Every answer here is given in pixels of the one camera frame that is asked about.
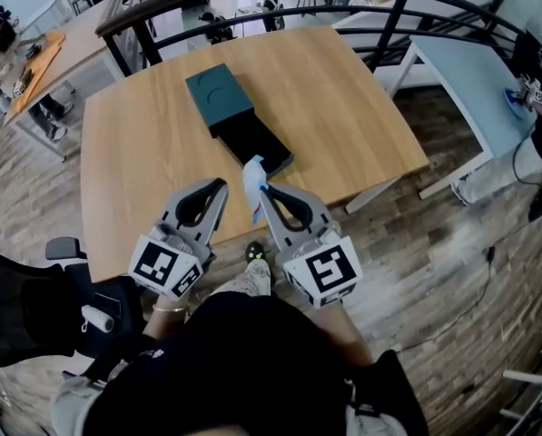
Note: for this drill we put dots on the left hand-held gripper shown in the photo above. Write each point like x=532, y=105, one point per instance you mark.
x=154, y=264

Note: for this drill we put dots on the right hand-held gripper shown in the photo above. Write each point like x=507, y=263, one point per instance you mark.
x=329, y=270

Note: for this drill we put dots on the white blue paper packet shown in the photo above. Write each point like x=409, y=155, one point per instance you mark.
x=253, y=180

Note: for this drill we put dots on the black box base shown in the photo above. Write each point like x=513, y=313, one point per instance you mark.
x=220, y=98

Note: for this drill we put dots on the person's left forearm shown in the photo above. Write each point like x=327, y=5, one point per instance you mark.
x=166, y=323

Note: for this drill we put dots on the person's right forearm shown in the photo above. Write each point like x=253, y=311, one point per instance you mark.
x=343, y=334

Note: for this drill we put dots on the person's right shoe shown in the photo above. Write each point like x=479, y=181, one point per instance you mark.
x=255, y=250

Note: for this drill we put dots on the wooden table with white legs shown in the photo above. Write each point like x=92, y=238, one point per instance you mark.
x=139, y=175

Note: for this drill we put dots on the person's right leg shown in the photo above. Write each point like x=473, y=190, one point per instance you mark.
x=248, y=280

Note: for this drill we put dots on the black phone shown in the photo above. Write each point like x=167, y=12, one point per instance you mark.
x=107, y=301

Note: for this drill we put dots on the person's black shirt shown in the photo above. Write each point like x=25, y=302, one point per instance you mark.
x=234, y=361

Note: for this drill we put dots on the black metal railing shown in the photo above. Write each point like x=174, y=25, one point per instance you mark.
x=145, y=43

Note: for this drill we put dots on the black mesh office chair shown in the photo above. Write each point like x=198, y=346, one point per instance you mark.
x=16, y=307

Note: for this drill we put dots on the long wooden table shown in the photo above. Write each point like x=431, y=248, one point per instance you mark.
x=84, y=39

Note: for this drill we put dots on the orange cloth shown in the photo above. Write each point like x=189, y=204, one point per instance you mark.
x=43, y=62

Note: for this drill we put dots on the light blue table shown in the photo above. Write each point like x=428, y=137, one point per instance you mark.
x=470, y=89

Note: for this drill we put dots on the person's light grey garment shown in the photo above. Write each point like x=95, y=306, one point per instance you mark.
x=68, y=407

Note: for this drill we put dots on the blue object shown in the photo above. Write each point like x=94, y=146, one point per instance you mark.
x=513, y=100

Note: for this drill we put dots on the white rack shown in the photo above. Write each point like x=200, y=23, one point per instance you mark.
x=525, y=376

